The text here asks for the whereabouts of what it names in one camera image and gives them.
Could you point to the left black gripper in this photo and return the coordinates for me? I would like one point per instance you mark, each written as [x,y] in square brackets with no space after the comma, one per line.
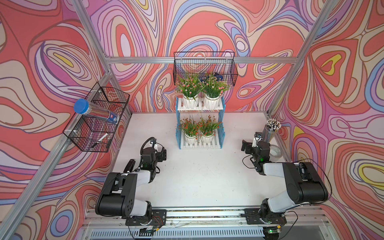
[159,155]

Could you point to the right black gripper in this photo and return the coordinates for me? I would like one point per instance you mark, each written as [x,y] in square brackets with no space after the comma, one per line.
[248,147]

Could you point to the red flower pot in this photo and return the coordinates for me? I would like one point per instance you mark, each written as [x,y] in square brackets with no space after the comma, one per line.
[208,126]
[191,128]

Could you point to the pink flower pot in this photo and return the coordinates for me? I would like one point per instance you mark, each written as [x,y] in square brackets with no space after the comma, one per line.
[190,86]
[213,92]

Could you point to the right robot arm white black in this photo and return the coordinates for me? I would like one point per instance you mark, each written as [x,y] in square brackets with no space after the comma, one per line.
[303,183]

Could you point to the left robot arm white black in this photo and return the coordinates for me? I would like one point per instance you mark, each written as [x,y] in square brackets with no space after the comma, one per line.
[118,195]

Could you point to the clear tape roll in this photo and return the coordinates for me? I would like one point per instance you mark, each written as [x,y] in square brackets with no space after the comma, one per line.
[275,152]

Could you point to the pencil holder with pencils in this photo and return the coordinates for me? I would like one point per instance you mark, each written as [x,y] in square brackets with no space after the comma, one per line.
[270,129]

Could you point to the white pen in basket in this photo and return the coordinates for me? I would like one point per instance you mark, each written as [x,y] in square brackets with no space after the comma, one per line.
[99,140]

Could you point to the clear tube blue cap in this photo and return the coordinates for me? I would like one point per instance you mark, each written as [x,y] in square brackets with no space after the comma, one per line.
[92,110]

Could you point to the blue stapler in basket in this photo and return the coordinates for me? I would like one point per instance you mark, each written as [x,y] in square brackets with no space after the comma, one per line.
[214,77]

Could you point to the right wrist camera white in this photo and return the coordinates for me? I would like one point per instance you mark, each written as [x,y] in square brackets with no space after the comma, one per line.
[257,138]

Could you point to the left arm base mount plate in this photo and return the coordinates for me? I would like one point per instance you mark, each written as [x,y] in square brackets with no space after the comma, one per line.
[155,218]

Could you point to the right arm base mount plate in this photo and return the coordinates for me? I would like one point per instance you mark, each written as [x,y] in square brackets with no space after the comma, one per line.
[255,216]

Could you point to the black wire basket left wall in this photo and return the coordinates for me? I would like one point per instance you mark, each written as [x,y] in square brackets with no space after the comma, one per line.
[87,131]

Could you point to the black wire basket wall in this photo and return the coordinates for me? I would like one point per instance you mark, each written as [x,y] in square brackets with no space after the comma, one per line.
[204,63]
[87,131]

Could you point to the black wire basket back wall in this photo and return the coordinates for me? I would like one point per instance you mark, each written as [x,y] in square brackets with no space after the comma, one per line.
[204,63]

